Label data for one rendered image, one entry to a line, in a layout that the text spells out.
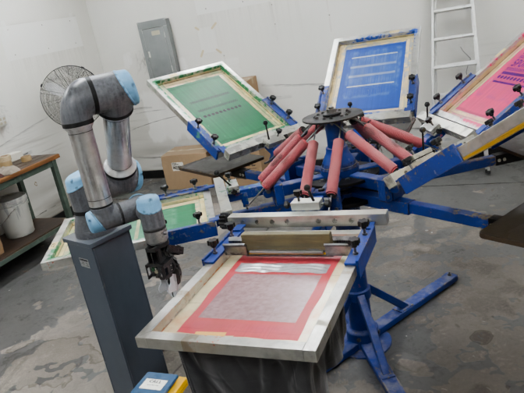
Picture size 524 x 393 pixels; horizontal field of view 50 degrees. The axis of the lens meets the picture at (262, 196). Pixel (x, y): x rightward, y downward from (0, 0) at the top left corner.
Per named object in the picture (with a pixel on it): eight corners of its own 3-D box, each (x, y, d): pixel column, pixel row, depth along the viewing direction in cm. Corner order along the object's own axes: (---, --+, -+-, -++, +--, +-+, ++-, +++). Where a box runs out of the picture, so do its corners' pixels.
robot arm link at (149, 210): (154, 190, 185) (162, 196, 178) (161, 221, 188) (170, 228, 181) (131, 197, 182) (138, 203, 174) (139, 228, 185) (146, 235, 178)
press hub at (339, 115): (393, 366, 294) (362, 112, 251) (321, 361, 309) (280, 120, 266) (404, 325, 327) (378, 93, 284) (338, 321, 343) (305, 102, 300)
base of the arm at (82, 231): (68, 236, 209) (60, 212, 206) (101, 221, 219) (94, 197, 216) (90, 242, 199) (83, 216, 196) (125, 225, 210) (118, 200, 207)
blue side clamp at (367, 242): (360, 279, 193) (358, 260, 191) (346, 278, 195) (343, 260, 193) (377, 241, 219) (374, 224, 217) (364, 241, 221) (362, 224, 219)
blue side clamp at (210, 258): (216, 276, 216) (212, 260, 213) (204, 275, 218) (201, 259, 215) (246, 242, 241) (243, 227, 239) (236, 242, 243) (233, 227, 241)
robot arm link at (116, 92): (97, 184, 214) (80, 69, 172) (134, 172, 220) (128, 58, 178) (107, 207, 208) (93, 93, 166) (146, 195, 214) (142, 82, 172)
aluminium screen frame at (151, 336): (317, 362, 152) (315, 351, 151) (137, 348, 175) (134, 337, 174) (373, 238, 219) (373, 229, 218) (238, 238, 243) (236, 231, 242)
